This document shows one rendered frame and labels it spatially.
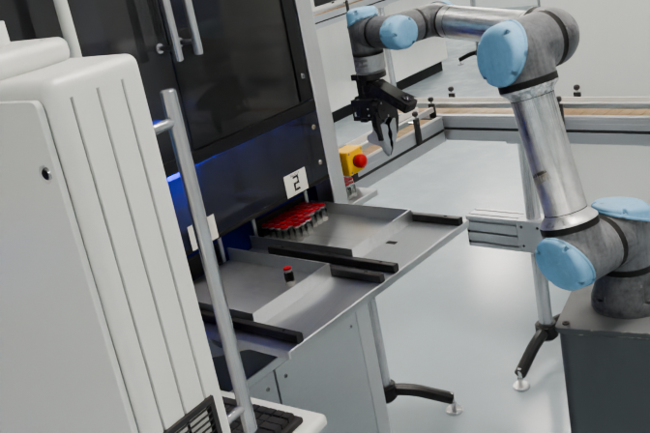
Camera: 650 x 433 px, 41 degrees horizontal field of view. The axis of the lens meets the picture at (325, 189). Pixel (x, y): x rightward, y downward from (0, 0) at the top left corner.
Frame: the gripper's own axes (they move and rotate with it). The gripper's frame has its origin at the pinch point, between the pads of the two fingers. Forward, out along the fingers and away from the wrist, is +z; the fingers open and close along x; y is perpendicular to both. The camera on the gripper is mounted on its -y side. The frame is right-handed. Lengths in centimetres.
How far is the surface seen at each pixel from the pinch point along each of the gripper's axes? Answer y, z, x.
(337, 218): 24.2, 21.4, -2.4
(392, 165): 38, 23, -49
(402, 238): -2.0, 21.6, 3.9
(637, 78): -5, 21, -144
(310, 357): 28, 56, 15
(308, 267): 8.2, 19.8, 28.3
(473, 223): 35, 58, -85
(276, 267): 19.1, 21.3, 28.4
